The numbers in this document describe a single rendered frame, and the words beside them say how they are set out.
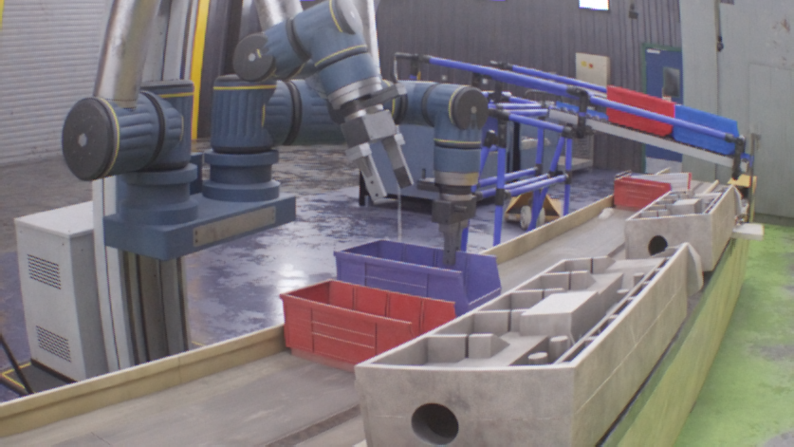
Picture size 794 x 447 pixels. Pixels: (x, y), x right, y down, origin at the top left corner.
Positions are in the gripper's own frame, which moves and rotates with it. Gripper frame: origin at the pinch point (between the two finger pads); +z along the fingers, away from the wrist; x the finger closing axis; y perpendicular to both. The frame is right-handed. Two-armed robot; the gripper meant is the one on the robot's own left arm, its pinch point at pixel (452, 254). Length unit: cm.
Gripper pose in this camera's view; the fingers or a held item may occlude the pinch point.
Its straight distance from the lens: 202.7
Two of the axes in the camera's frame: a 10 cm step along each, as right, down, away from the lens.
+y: 8.5, 1.1, -5.2
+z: -0.4, 9.9, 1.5
